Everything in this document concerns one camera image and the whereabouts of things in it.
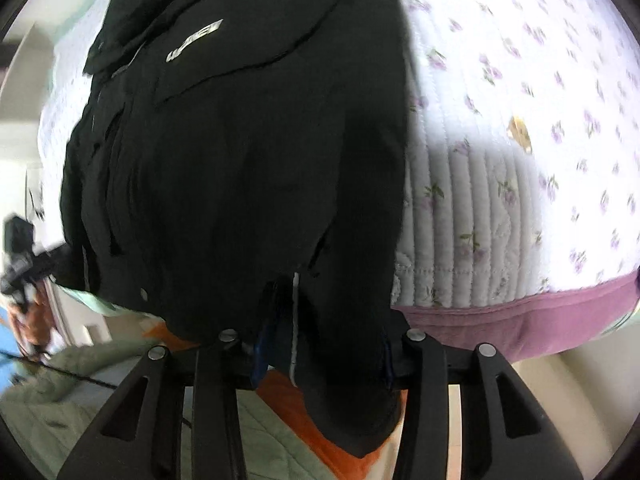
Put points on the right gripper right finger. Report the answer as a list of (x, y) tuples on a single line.
[(505, 432)]

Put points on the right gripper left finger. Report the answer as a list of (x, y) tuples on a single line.
[(137, 433)]

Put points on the black hooded jacket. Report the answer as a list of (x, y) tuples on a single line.
[(240, 164)]

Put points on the white calligraphy poster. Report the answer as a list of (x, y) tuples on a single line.
[(35, 179)]

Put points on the purple blanket edge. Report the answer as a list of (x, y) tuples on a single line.
[(533, 326)]

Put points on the orange cloth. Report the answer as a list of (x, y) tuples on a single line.
[(332, 385)]

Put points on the floral quilted bedspread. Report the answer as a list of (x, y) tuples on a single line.
[(522, 154)]

